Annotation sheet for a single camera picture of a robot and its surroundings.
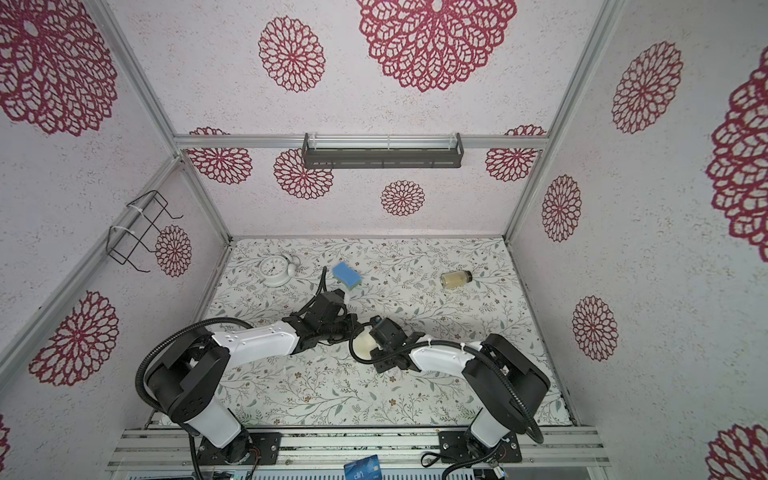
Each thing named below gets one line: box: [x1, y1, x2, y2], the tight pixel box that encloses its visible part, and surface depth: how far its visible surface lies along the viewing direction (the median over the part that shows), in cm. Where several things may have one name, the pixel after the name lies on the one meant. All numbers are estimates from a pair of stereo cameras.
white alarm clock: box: [259, 254, 301, 288], surface depth 108 cm
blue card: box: [344, 454, 383, 480], surface depth 73 cm
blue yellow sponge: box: [332, 262, 363, 291], surface depth 111 cm
